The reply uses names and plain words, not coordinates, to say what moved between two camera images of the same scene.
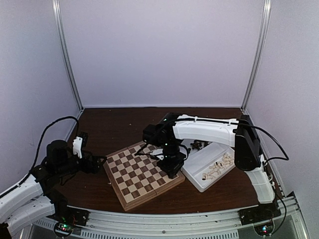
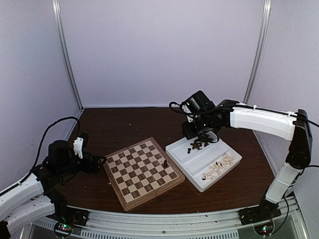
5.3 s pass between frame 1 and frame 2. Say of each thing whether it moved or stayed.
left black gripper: stayed
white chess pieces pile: stayed
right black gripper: moved
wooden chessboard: stayed
